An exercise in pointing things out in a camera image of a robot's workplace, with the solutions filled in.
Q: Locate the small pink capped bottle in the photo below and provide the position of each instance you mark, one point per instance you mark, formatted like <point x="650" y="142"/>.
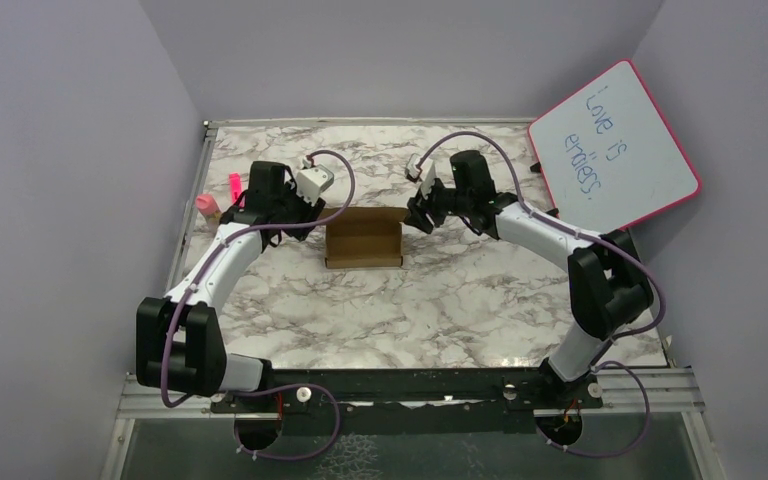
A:
<point x="209" y="209"/>

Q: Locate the pink highlighter marker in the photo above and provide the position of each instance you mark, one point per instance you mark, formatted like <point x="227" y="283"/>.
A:
<point x="235" y="186"/>

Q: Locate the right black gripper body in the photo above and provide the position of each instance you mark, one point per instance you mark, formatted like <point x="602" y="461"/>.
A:
<point x="450" y="200"/>

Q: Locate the brown cardboard box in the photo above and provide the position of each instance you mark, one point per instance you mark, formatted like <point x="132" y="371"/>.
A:
<point x="365" y="237"/>

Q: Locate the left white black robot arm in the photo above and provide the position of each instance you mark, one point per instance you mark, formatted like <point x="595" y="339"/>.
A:
<point x="179" y="342"/>

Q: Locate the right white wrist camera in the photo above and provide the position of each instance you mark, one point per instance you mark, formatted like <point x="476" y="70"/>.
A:
<point x="422" y="171"/>

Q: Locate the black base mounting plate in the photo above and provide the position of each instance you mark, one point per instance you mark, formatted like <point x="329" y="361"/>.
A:
<point x="317" y="402"/>

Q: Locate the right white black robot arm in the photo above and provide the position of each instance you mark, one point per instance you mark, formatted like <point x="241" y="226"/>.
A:
<point x="606" y="286"/>

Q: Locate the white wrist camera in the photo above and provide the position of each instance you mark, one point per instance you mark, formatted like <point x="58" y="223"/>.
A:
<point x="312" y="181"/>
<point x="422" y="171"/>

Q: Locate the pink framed whiteboard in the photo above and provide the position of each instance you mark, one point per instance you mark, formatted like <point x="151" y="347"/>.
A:
<point x="608" y="156"/>

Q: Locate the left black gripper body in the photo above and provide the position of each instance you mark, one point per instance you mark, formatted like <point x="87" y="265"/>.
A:
<point x="292" y="204"/>

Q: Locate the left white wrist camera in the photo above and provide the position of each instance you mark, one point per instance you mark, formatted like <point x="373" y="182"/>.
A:
<point x="312" y="181"/>

